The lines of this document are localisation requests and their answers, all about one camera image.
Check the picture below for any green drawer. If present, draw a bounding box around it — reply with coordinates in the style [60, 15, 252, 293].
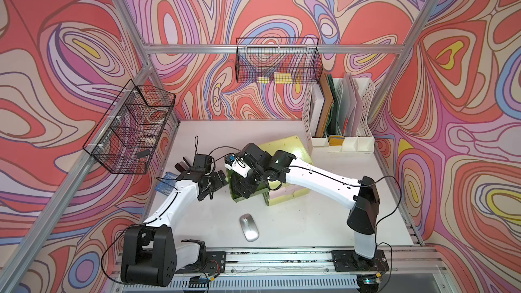
[226, 170, 269, 202]

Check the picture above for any green drawer cabinet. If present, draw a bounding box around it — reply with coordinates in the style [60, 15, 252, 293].
[225, 135, 315, 207]

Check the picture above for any silver computer mouse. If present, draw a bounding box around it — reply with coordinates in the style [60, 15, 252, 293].
[239, 214, 260, 242]

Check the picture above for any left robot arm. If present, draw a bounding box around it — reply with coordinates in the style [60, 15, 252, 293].
[120, 170, 227, 287]

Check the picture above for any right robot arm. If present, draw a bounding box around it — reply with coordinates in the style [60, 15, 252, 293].
[225, 143, 380, 271]

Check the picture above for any black stapler tool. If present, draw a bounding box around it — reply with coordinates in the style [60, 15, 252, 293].
[175, 157, 192, 172]

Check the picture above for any blue card pack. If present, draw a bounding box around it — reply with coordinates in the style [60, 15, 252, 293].
[155, 172, 178, 196]

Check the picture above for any green folder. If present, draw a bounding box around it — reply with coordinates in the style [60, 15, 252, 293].
[327, 74, 339, 136]

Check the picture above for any white file organizer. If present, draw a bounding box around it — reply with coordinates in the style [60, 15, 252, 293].
[302, 73, 375, 154]

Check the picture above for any yellow sticky note pad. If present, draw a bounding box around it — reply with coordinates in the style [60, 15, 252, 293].
[274, 72, 294, 85]

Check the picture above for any brown folder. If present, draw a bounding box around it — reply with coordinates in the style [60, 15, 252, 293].
[315, 73, 335, 138]

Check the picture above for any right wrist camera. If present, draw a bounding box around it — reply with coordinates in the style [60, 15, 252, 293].
[225, 154, 251, 179]

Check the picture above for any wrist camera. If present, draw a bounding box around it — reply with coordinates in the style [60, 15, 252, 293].
[225, 154, 251, 179]
[191, 153, 212, 173]

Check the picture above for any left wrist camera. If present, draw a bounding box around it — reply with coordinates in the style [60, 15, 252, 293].
[191, 153, 212, 173]

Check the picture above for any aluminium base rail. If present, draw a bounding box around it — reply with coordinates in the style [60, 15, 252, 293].
[106, 245, 457, 292]

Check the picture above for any left black wire basket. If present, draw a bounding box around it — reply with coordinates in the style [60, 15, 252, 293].
[83, 80, 176, 174]

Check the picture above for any black wire basket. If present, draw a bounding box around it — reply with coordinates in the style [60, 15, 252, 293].
[235, 35, 324, 84]
[83, 80, 176, 174]

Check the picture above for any back black wire basket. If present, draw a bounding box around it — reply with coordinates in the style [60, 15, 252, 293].
[235, 35, 324, 84]

